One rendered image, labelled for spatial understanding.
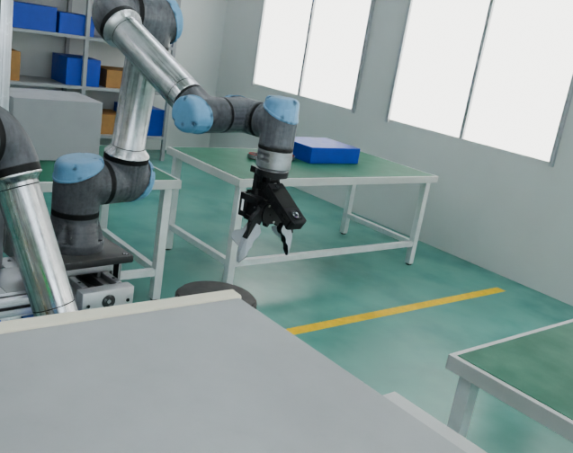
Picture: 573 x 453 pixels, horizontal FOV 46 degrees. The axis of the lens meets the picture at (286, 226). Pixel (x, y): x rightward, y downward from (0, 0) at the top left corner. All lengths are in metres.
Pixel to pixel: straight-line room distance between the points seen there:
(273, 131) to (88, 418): 0.93
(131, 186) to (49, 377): 1.18
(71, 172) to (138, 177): 0.18
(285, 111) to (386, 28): 5.35
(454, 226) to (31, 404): 5.62
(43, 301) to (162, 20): 0.76
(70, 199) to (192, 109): 0.48
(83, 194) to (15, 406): 1.15
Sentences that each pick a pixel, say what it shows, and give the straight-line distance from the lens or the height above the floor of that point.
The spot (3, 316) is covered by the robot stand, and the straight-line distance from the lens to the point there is 1.72.
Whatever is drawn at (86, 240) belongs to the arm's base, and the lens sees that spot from 1.73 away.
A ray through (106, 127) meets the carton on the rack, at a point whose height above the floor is 0.36.
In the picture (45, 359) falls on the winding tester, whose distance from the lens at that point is 0.67.
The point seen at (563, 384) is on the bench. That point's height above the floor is 0.75.
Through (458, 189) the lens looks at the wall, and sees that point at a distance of 6.05.
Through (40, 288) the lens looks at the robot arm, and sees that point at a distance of 1.26.
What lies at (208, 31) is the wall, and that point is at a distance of 8.71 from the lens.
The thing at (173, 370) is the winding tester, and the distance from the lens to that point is 0.66.
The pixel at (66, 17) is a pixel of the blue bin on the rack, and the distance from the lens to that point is 7.32.
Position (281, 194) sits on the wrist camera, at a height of 1.31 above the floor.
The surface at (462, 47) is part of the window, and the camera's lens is 6.12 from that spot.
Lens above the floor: 1.64
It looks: 16 degrees down
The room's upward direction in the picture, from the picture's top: 9 degrees clockwise
